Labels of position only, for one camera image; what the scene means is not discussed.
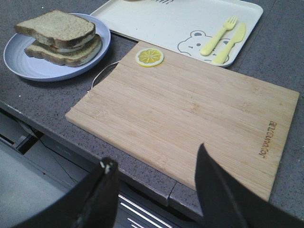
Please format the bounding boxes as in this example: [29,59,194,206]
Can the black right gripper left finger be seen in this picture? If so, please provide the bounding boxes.
[9,157,118,228]

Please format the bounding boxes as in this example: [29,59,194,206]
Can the bamboo cutting board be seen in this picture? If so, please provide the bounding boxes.
[66,41,299,200]

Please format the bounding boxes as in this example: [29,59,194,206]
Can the yellow lemon slice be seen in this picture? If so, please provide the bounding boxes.
[135,48,164,67]

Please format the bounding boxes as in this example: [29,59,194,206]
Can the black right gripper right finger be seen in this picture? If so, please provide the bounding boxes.
[195,144,304,228]

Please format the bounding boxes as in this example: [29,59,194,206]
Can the fried egg toy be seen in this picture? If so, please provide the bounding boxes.
[50,34,100,53]

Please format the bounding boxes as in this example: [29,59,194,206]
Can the metal cutting board handle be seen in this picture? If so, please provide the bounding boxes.
[87,61,120,93]

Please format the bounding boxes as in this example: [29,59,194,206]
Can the yellow plastic fork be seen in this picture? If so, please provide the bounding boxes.
[199,16,238,56]

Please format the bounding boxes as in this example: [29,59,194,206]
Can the cream bear serving tray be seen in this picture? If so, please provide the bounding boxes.
[91,0,263,67]

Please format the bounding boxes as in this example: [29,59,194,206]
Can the bread slice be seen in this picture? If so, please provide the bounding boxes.
[24,34,102,67]
[14,10,95,48]

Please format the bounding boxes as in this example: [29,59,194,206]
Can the light blue round plate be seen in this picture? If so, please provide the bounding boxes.
[3,13,111,82]

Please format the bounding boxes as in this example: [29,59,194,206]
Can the yellow plastic knife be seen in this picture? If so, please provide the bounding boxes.
[212,23,246,65]

